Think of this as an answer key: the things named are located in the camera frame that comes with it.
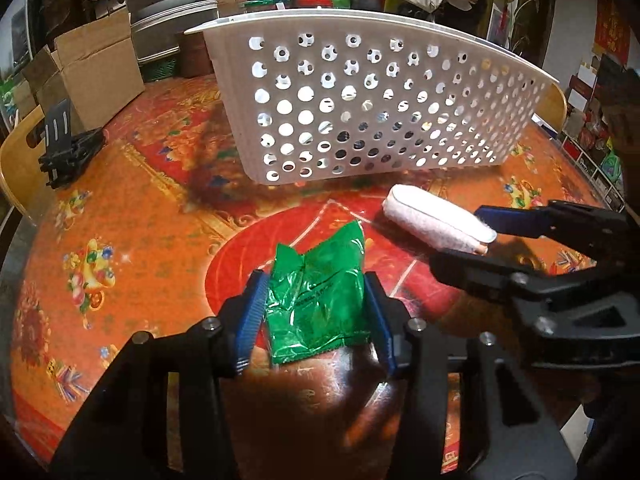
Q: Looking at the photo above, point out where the left wooden chair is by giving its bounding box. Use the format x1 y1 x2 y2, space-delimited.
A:
1 105 53 226

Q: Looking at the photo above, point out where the red wall scroll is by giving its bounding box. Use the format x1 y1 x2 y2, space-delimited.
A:
594 0 631 65

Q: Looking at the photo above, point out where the brown ceramic mug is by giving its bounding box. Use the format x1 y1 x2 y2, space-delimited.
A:
177 32 214 78

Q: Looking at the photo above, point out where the white perforated plastic basket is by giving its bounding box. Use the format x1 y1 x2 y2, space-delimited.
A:
196 9 553 185

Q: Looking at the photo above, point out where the brown cardboard box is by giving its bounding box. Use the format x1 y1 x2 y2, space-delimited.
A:
22 9 144 134

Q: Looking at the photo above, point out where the tiered mesh food cover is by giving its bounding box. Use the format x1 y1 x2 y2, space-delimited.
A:
126 0 218 65

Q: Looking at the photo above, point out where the green plastic snack packet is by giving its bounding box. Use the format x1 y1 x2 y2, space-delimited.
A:
265 221 370 365

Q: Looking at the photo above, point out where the right wooden chair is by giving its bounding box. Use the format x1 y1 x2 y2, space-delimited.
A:
535 82 567 133

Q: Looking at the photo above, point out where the wooden chair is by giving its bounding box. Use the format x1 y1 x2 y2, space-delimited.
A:
535 82 567 133
1 105 53 226

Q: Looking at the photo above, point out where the pink white towel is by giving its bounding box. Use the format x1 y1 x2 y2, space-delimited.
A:
382 184 498 256

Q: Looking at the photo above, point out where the shelf of boxes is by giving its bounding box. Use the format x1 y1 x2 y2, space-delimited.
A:
559 53 626 212

